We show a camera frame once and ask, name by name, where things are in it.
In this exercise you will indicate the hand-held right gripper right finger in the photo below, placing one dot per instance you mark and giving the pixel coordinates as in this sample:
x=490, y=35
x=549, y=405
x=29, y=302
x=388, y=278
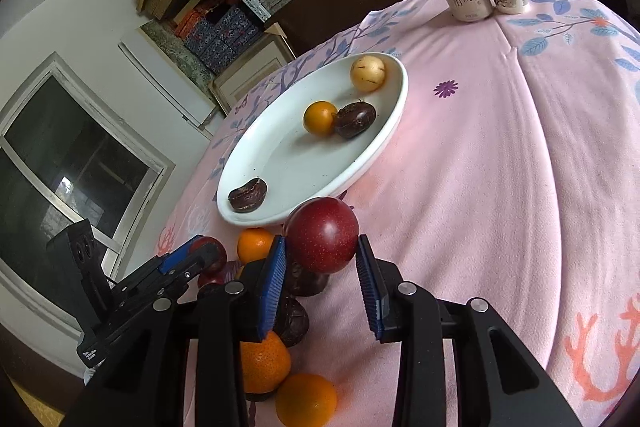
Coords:
x=369, y=297

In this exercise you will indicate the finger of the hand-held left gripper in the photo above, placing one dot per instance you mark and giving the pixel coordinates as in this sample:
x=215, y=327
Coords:
x=177, y=256
x=165, y=294

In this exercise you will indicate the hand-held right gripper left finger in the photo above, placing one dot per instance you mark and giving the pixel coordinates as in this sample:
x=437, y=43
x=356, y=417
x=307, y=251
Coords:
x=271, y=292

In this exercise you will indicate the small red passion fruit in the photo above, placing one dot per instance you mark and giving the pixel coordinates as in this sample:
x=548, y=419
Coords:
x=217, y=252

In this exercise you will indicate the large red passion fruit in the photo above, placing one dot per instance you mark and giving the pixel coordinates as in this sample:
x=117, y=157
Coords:
x=322, y=234

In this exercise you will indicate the white oval plate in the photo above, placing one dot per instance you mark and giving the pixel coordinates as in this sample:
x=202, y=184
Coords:
x=295, y=157

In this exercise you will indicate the dark purple passion fruit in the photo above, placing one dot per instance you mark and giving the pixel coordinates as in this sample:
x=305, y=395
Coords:
x=306, y=281
x=292, y=322
x=354, y=119

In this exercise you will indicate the dark red fruit piece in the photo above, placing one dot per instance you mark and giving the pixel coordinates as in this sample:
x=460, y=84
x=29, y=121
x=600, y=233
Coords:
x=222, y=276

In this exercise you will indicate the orange tangerine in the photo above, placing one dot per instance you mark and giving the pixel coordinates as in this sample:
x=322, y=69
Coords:
x=306, y=400
x=254, y=244
x=265, y=363

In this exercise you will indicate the dark wrinkled fruit half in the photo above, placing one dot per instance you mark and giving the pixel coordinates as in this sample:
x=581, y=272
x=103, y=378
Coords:
x=247, y=196

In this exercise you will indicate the pink floral tablecloth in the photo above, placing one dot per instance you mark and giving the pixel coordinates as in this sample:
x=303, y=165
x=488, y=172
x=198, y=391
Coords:
x=480, y=167

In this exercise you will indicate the small yellow-orange fruit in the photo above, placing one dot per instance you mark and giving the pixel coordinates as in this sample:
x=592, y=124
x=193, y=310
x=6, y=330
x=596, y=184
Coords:
x=320, y=118

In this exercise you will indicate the blue patterned storage boxes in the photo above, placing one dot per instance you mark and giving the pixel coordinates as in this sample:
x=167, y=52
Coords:
x=220, y=38

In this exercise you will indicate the pale yellow round fruit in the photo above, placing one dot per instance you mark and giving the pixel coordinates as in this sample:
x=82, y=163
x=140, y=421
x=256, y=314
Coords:
x=367, y=73

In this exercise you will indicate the window with white frame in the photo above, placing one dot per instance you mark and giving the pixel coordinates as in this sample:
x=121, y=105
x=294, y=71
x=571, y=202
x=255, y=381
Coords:
x=65, y=187

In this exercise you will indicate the wooden picture frame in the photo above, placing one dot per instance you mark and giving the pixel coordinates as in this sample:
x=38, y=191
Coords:
x=250, y=74

